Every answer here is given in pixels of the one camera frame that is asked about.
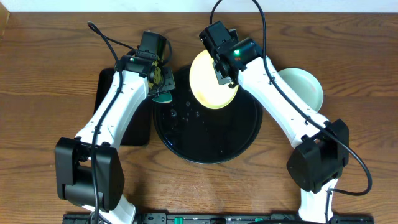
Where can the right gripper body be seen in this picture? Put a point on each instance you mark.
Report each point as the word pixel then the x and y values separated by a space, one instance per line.
pixel 221 79

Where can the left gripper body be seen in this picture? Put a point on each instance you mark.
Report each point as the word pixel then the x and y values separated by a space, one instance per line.
pixel 166 82

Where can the green yellow sponge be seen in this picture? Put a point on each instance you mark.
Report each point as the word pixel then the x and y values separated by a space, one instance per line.
pixel 163 98

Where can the yellow plate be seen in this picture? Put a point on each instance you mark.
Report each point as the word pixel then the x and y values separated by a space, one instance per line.
pixel 204 84

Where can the light blue plate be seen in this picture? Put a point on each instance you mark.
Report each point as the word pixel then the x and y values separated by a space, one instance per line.
pixel 305 85

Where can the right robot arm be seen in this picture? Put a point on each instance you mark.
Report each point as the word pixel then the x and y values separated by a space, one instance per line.
pixel 319 154

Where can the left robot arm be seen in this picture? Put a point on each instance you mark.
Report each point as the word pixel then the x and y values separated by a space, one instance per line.
pixel 88 169

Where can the black rectangular tray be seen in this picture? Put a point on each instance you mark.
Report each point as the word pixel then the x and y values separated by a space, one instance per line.
pixel 137 132

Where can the black round tray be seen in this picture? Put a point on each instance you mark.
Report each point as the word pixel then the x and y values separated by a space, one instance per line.
pixel 199 134

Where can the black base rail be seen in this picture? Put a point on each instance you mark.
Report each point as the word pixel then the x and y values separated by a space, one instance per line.
pixel 162 218

